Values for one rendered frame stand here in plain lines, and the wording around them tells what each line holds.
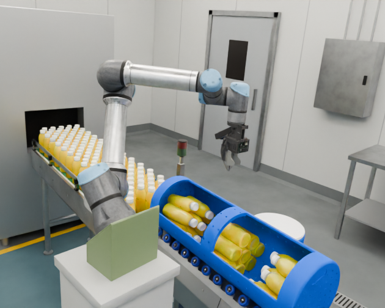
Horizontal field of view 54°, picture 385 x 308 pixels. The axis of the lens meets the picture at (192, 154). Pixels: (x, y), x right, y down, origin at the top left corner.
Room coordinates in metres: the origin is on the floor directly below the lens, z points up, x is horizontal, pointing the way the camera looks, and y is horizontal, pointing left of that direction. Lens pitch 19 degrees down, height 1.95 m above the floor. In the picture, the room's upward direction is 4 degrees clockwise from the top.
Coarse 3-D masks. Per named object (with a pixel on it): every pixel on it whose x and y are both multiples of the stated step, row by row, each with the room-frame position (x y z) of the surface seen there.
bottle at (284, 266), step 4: (276, 260) 1.20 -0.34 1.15; (280, 260) 1.19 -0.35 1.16; (284, 260) 1.18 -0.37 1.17; (288, 260) 1.18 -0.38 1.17; (276, 264) 1.19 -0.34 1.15; (280, 264) 1.17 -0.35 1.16; (284, 264) 1.17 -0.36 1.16; (288, 264) 1.16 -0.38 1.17; (292, 264) 1.16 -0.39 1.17; (276, 268) 1.19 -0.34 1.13; (280, 268) 1.16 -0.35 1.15; (284, 268) 1.15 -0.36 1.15; (288, 268) 1.15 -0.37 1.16; (292, 268) 1.14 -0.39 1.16; (280, 272) 1.16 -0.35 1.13; (284, 272) 1.15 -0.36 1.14; (288, 272) 1.14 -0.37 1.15; (284, 276) 1.15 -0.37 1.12
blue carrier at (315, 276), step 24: (168, 192) 1.72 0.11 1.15; (192, 192) 1.83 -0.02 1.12; (216, 216) 1.39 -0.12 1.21; (240, 216) 1.40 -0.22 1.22; (192, 240) 1.40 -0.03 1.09; (216, 240) 1.32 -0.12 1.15; (264, 240) 1.45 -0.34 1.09; (288, 240) 1.33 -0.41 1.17; (216, 264) 1.28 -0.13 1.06; (264, 264) 1.39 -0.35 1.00; (312, 264) 1.08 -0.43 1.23; (336, 264) 1.13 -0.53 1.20; (240, 288) 1.19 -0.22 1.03; (288, 288) 1.03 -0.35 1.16; (312, 288) 1.05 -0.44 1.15; (336, 288) 1.16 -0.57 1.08
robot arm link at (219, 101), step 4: (224, 88) 1.45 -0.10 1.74; (224, 92) 1.43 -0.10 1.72; (200, 96) 1.44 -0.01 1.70; (204, 96) 1.42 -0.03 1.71; (220, 96) 1.41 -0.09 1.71; (224, 96) 1.43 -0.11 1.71; (200, 100) 1.44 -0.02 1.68; (204, 100) 1.44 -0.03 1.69; (208, 100) 1.42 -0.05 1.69; (212, 100) 1.41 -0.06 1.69; (216, 100) 1.42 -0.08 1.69; (220, 100) 1.43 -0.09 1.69; (224, 100) 1.43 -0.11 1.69; (212, 104) 1.46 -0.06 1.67; (216, 104) 1.45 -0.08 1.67; (220, 104) 1.44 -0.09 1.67; (224, 104) 1.44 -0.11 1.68
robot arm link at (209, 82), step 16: (112, 64) 1.38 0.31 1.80; (128, 64) 1.38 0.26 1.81; (112, 80) 1.37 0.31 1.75; (128, 80) 1.37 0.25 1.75; (144, 80) 1.36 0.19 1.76; (160, 80) 1.35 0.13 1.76; (176, 80) 1.34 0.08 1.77; (192, 80) 1.33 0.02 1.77; (208, 80) 1.31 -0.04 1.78; (208, 96) 1.37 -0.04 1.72
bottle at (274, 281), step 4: (268, 276) 1.16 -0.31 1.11; (272, 276) 1.15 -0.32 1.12; (276, 276) 1.15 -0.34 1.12; (280, 276) 1.15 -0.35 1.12; (268, 280) 1.15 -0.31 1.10; (272, 280) 1.14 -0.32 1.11; (276, 280) 1.13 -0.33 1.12; (280, 280) 1.13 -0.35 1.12; (268, 284) 1.14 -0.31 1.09; (272, 284) 1.13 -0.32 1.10; (276, 284) 1.12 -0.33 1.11; (280, 284) 1.11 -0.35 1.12; (272, 288) 1.13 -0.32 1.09; (276, 288) 1.11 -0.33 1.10; (276, 292) 1.11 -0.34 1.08
